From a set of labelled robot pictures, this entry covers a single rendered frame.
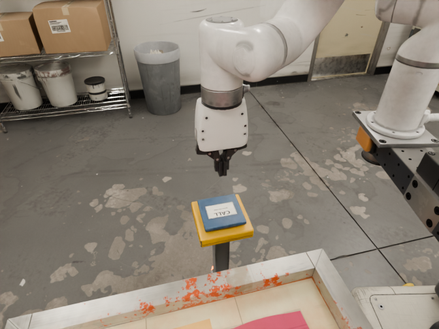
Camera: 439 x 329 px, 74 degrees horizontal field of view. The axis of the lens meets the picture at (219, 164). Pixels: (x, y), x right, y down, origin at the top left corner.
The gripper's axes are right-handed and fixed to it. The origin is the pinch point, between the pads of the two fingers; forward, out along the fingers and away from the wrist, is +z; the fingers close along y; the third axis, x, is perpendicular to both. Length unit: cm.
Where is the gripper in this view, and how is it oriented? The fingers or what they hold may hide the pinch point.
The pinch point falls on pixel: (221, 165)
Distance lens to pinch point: 62.6
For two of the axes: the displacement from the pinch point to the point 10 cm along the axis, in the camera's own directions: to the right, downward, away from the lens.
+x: 2.4, 5.9, -7.7
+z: 0.0, 7.9, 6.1
